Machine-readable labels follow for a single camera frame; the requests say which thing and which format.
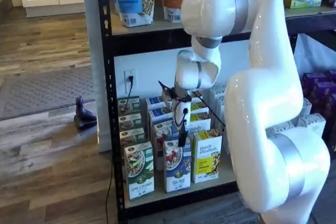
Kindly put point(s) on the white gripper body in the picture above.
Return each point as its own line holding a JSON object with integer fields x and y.
{"x": 179, "y": 116}

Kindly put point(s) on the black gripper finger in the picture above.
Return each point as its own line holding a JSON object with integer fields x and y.
{"x": 182, "y": 136}

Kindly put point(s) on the blue white cereal box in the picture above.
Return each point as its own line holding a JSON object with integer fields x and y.
{"x": 177, "y": 174}
{"x": 157, "y": 115}
{"x": 162, "y": 127}
{"x": 153, "y": 102}

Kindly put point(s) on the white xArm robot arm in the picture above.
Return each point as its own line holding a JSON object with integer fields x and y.
{"x": 262, "y": 103}

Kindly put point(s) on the white yellow granola box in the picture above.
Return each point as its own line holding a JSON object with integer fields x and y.
{"x": 197, "y": 108}
{"x": 199, "y": 126}
{"x": 207, "y": 155}
{"x": 195, "y": 102}

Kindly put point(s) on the white blue-speckled box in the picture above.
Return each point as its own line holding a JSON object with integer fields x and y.
{"x": 315, "y": 123}
{"x": 307, "y": 108}
{"x": 220, "y": 108}
{"x": 218, "y": 93}

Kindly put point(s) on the green white cereal box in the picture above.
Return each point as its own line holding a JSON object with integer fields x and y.
{"x": 134, "y": 104}
{"x": 130, "y": 121}
{"x": 131, "y": 136}
{"x": 139, "y": 171}

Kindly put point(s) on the black metal shelf rack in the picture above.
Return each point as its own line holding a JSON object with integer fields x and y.
{"x": 147, "y": 39}

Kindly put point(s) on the purple snack box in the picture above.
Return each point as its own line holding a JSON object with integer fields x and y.
{"x": 331, "y": 73}
{"x": 326, "y": 91}
{"x": 311, "y": 82}

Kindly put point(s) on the dark blue floor figurine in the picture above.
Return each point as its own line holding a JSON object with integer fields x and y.
{"x": 84, "y": 119}

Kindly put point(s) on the gray floor rug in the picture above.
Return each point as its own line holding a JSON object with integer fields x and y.
{"x": 44, "y": 90}

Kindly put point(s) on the white wall outlet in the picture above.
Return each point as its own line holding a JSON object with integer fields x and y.
{"x": 126, "y": 88}

